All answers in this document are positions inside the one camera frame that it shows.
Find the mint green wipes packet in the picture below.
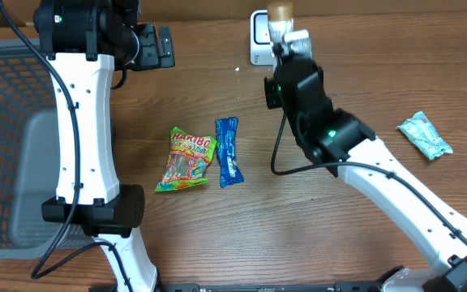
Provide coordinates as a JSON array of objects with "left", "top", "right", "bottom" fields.
[{"left": 396, "top": 111, "right": 453, "bottom": 160}]

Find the white barcode scanner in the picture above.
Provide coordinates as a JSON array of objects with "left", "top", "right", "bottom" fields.
[{"left": 250, "top": 9, "right": 273, "bottom": 66}]

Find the blue cookie packet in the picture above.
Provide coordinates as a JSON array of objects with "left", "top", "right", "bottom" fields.
[{"left": 216, "top": 117, "right": 244, "bottom": 188}]

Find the white tube with gold cap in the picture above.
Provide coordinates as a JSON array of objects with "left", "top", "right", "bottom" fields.
[{"left": 267, "top": 2, "right": 294, "bottom": 44}]

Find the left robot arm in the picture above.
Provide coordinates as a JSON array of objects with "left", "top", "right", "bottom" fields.
[{"left": 33, "top": 1, "right": 163, "bottom": 291}]

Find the green gummy candy bag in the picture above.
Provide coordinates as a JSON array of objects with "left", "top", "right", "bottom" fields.
[{"left": 155, "top": 127, "right": 217, "bottom": 192}]

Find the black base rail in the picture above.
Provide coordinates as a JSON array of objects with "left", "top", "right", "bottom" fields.
[{"left": 89, "top": 281, "right": 450, "bottom": 292}]

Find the grey plastic mesh basket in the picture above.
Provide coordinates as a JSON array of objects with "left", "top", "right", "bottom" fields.
[{"left": 0, "top": 38, "right": 96, "bottom": 263}]

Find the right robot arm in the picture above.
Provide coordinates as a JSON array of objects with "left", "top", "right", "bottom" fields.
[{"left": 264, "top": 54, "right": 467, "bottom": 291}]

